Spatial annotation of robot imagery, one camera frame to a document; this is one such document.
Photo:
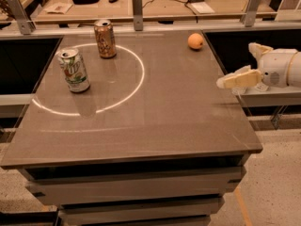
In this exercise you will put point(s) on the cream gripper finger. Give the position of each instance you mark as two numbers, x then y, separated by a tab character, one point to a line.
244	77
258	50

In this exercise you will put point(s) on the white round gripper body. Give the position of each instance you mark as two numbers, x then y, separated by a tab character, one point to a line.
275	67

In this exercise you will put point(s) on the orange fruit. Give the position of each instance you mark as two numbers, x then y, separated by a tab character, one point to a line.
195	41

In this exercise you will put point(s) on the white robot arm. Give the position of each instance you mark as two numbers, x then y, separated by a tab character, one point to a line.
279	68

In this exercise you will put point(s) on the brown gold soda can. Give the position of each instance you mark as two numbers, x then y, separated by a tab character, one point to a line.
105	38

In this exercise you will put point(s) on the green white 7up can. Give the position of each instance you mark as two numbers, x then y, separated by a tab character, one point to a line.
73	66

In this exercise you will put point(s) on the clear sanitizer bottle left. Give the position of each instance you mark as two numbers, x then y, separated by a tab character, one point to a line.
239	91

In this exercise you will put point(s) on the clear sanitizer bottle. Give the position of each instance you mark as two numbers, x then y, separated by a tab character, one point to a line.
239	91
261	87

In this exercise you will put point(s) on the clear sanitizer bottle right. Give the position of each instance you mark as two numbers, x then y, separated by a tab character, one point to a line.
261	87

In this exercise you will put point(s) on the white paper sheet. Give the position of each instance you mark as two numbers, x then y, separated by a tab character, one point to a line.
202	8

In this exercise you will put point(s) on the grey drawer cabinet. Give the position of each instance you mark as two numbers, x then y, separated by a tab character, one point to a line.
180	192

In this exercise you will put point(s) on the black flat object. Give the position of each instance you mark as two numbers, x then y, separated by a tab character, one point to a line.
85	2

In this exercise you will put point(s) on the tan paper packet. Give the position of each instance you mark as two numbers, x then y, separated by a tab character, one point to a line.
59	8

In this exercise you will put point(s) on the wooden background table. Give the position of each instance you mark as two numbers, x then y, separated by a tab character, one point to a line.
122	11

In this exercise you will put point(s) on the grey metal bracket right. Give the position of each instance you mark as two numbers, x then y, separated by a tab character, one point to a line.
248	19

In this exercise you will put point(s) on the grey metal bracket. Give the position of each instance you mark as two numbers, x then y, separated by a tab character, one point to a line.
26	26
248	19
137	14

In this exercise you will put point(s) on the grey metal bracket middle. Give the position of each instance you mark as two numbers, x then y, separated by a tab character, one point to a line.
137	14

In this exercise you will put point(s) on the grey metal bracket left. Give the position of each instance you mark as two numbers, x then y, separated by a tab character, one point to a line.
26	26

